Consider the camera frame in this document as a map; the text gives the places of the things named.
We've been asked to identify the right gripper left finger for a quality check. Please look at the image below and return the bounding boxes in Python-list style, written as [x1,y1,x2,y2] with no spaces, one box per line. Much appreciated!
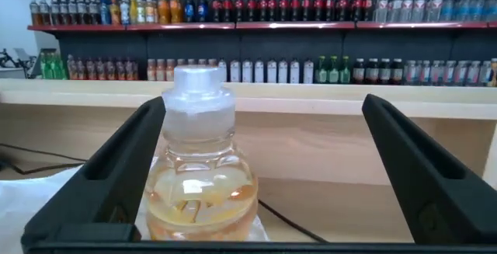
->
[20,96,167,247]

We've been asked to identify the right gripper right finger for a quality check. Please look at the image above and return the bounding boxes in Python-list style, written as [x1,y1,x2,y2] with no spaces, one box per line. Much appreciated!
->
[361,93,497,245]

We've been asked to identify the white plastic bag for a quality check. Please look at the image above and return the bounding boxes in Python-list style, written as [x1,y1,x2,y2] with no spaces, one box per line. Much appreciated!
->
[0,156,269,254]

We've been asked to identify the clear bottle with orange drink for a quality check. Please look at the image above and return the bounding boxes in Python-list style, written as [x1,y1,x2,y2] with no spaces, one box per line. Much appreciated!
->
[144,64,259,242]

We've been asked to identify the wooden counter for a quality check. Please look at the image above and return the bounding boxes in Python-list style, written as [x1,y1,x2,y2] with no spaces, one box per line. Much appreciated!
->
[0,78,497,244]

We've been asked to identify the row of bottles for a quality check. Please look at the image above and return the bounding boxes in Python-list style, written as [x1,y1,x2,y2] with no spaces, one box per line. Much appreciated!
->
[29,0,497,26]
[40,51,497,88]

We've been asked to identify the black shop shelf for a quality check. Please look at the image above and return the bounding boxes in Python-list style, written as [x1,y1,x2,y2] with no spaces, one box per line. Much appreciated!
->
[23,0,497,86]

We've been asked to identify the black cable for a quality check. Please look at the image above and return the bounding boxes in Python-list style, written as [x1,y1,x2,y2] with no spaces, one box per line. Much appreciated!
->
[257,199,329,244]

